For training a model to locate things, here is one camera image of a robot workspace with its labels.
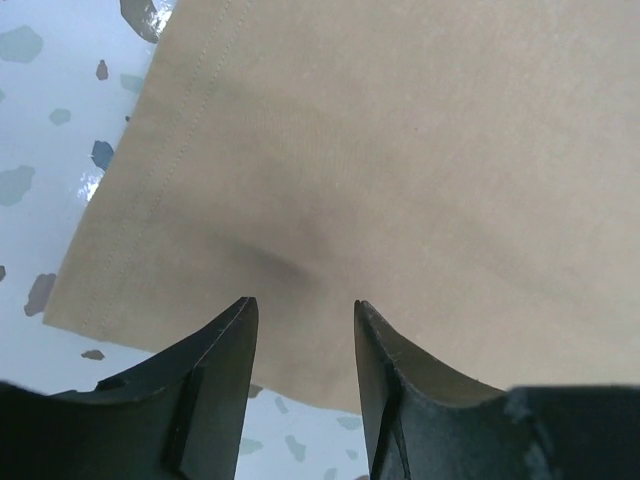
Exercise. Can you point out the beige t shirt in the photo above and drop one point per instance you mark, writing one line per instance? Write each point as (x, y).
(470, 168)

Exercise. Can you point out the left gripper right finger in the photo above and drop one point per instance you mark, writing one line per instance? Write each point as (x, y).
(424, 420)

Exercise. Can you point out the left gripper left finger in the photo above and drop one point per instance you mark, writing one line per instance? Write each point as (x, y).
(177, 415)

